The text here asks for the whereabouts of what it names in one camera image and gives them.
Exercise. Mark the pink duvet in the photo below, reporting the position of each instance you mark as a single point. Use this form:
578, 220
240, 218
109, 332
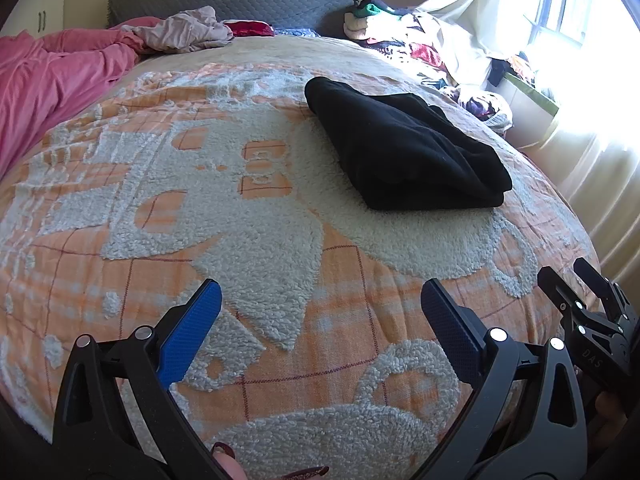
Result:
50, 75

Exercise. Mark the person's left hand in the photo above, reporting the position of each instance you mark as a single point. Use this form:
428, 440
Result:
230, 467

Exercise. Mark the white basket of clothes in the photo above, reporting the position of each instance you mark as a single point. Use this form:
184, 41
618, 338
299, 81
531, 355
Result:
487, 110

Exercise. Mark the green window ledge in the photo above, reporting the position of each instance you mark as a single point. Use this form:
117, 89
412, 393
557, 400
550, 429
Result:
535, 95

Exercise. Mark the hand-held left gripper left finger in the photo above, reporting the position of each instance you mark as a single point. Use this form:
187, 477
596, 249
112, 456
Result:
192, 330

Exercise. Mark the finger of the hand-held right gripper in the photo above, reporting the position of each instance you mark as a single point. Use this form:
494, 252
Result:
557, 285
597, 277

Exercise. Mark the white wardrobe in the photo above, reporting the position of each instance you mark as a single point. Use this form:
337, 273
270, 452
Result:
50, 10

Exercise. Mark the orange and white fleece blanket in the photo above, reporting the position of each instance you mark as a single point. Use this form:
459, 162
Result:
150, 210

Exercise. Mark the window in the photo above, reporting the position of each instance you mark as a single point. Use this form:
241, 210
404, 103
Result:
575, 0

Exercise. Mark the pile of mixed clothes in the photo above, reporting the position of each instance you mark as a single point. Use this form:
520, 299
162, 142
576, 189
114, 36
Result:
425, 45

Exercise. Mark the red cloth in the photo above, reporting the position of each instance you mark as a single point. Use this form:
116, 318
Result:
250, 28

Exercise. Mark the black sweater with orange cuffs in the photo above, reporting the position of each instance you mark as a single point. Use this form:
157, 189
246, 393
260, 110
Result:
400, 150

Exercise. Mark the pale mauve garment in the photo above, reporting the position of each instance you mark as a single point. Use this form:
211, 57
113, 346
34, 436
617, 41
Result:
185, 32

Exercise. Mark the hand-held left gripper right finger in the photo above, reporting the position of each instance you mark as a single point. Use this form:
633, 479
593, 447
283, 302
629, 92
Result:
452, 330

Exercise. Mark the person's right hand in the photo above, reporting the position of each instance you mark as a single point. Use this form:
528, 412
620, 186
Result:
610, 410

